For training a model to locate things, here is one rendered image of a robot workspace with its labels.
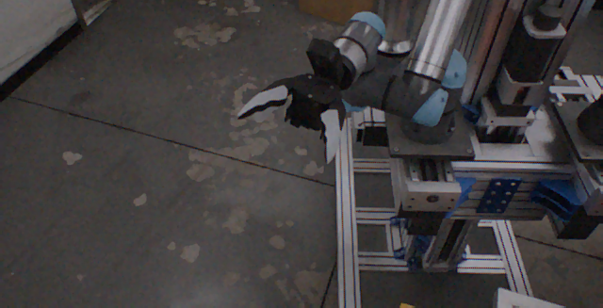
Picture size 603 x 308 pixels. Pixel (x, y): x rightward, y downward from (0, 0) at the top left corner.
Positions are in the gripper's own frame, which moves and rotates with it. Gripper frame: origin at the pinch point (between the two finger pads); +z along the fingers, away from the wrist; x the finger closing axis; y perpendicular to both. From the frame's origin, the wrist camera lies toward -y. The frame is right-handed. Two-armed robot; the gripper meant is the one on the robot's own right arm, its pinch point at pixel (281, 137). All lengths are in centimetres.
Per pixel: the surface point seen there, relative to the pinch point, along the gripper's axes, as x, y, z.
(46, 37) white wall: 256, 189, -127
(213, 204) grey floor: 65, 178, -69
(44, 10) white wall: 260, 171, -135
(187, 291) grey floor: 47, 176, -21
